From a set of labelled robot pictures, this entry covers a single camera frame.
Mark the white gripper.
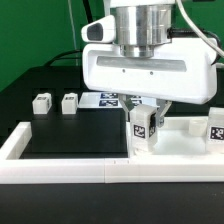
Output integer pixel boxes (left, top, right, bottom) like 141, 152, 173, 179
81, 15, 217, 128

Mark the white square tabletop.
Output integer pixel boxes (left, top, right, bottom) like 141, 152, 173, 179
125, 116, 224, 159

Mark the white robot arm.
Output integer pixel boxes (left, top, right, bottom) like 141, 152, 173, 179
81, 0, 221, 126

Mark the white marker tag plate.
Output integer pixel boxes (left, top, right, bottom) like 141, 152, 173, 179
78, 92, 156, 109

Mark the white U-shaped obstacle fence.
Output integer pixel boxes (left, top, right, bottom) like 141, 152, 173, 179
0, 122, 224, 184

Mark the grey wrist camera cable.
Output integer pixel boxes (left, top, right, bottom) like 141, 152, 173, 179
175, 0, 224, 68

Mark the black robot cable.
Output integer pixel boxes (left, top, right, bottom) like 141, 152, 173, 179
43, 0, 94, 68

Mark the thin white cable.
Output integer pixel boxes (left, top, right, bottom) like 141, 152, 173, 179
67, 0, 78, 51

